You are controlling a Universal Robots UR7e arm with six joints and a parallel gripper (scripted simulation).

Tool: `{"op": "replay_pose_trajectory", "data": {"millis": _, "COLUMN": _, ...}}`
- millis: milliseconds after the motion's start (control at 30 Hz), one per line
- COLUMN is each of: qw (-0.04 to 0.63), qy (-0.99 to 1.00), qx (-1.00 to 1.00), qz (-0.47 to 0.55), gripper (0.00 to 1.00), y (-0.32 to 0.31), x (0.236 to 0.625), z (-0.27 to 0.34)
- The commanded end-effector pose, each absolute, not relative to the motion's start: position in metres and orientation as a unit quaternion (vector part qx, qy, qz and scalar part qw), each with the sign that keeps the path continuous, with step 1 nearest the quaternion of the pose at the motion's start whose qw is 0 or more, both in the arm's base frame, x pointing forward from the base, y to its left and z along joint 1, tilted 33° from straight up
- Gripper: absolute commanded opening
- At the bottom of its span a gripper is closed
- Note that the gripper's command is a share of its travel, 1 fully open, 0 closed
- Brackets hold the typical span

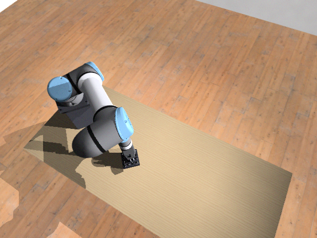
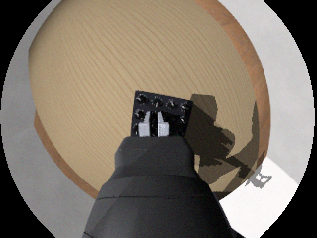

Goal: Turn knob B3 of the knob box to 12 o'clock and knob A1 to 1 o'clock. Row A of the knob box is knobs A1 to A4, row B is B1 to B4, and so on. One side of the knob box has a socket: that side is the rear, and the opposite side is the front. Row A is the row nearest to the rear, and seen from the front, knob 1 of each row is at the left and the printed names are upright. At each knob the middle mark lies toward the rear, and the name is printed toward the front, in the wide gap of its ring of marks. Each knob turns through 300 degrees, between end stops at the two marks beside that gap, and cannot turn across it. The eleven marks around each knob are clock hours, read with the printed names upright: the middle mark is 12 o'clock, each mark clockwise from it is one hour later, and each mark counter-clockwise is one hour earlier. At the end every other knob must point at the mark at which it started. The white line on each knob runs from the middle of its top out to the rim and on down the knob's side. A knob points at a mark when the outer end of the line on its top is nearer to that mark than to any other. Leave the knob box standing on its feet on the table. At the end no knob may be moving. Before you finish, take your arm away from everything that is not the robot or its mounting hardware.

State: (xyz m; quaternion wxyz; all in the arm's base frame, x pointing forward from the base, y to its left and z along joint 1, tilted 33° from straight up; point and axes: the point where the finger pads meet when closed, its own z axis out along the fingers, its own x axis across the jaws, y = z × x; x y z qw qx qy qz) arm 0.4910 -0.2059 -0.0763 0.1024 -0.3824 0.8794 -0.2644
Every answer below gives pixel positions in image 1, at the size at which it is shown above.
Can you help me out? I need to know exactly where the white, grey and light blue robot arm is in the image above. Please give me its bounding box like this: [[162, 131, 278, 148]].
[[47, 61, 134, 158]]

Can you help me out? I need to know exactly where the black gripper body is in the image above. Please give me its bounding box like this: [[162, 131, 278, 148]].
[[120, 141, 136, 160]]

